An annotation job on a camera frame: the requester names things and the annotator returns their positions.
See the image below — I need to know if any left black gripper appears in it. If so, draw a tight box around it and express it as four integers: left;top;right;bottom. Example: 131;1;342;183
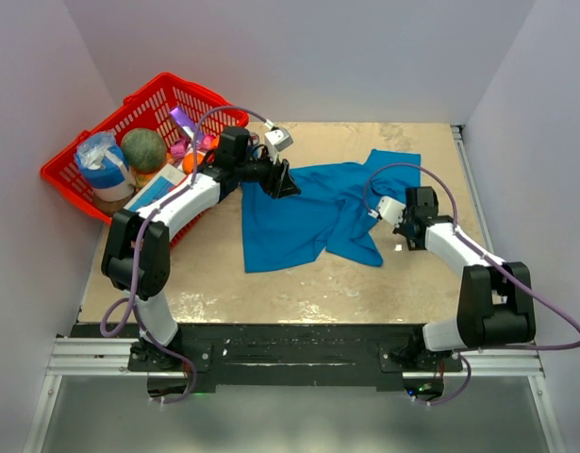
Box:
236;146;301;199

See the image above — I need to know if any blue garment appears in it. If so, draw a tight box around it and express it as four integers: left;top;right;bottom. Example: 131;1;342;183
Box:
241;149;422;273

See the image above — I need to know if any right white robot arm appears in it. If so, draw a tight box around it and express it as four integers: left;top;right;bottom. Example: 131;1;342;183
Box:
377;187;536;371

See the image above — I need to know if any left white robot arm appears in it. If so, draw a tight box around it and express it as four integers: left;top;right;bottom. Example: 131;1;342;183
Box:
101;126;300;372

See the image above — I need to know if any orange fruit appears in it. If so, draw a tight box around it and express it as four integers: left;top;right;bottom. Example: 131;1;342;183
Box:
182;153;205;175

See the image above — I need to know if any pink packet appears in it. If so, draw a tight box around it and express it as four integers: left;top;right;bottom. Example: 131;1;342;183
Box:
170;135;219;159

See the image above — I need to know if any purple box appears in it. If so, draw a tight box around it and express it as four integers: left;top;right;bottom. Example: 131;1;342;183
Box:
169;107;205;143

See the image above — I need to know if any blue white flat box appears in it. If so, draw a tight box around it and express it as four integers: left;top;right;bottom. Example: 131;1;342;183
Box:
124;164;186;212

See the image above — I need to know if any green round melon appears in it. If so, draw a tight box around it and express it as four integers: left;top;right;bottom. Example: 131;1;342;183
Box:
120;128;168;174

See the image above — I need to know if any red plastic basket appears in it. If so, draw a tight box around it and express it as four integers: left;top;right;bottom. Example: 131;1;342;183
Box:
40;73;248;225

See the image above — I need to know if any blue white wrapped package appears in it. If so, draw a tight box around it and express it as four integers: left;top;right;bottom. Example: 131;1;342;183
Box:
75;132;135;202

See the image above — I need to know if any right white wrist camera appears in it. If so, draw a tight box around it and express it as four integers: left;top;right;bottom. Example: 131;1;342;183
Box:
373;196;406;227

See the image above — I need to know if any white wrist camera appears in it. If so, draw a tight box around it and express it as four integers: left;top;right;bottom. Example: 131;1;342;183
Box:
373;196;406;227
264;127;293;155

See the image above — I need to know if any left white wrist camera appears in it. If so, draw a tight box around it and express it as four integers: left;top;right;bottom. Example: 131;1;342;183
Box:
264;127;293;155

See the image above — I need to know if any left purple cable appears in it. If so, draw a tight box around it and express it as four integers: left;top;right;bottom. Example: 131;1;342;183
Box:
99;104;277;405

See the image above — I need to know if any purple cable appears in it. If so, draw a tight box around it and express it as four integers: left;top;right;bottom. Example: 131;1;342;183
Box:
99;104;277;405
362;161;580;407

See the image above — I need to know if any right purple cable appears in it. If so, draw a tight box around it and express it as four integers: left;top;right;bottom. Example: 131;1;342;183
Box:
362;161;580;407

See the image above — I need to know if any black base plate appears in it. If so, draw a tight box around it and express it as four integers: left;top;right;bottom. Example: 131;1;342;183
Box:
72;323;465;394

